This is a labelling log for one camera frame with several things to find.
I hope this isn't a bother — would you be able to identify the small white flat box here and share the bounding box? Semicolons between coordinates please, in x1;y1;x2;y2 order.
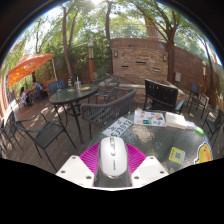
184;120;198;131

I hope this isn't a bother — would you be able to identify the yellow square sticker card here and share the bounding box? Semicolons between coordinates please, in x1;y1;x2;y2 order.
168;146;186;165

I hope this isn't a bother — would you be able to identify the white computer mouse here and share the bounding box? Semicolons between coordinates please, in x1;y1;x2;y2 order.
94;136;133;188

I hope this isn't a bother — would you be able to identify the round dark glass side table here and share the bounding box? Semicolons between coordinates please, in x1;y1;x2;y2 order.
48;83;100;144

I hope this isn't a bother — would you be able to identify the black slatted wooden chair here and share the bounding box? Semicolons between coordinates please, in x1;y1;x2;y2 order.
143;78;186;116

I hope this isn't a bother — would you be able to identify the colourful printed sheet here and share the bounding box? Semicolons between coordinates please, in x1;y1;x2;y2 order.
133;109;167;128

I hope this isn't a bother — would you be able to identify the white sign board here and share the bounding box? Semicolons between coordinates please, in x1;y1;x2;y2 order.
199;94;210;109

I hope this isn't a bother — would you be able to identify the slender tree trunk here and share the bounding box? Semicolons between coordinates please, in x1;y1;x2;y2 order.
104;0;114;74

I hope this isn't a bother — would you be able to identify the orange patio umbrella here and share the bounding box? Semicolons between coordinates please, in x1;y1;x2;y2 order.
7;53;54;88

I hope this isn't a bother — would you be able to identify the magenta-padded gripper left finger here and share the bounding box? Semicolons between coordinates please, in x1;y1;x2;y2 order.
55;142;101;188

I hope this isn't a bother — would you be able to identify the dark metal mesh chair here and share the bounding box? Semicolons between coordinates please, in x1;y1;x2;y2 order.
14;112;77;173
0;111;24;158
201;108;224;148

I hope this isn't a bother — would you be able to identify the blue-grey mesh chair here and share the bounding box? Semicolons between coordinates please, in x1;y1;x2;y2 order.
48;78;67;96

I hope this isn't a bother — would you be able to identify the white licence plate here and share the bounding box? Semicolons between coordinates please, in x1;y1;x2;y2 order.
101;116;134;138

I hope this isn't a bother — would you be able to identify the dark wicker armchair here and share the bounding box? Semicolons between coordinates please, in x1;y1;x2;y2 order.
80;87;138;139
92;73;122;104

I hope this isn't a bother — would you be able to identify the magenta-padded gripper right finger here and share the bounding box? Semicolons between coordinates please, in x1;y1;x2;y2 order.
125;143;170;188

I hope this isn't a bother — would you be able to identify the forked tree trunk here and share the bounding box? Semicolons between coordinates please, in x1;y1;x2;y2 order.
133;0;188;84

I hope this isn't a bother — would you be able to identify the wooden lamp post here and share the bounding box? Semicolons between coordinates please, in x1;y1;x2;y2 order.
87;40;95;84
201;60;208;94

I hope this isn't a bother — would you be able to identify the person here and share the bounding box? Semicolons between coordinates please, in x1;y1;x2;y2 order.
33;79;44;95
19;87;28;106

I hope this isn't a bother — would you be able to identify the yellow duck-shaped mouse pad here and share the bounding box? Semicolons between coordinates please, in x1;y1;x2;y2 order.
193;141;214;165

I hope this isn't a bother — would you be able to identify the dark metal slatted chair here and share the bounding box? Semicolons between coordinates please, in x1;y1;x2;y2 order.
188;83;210;111

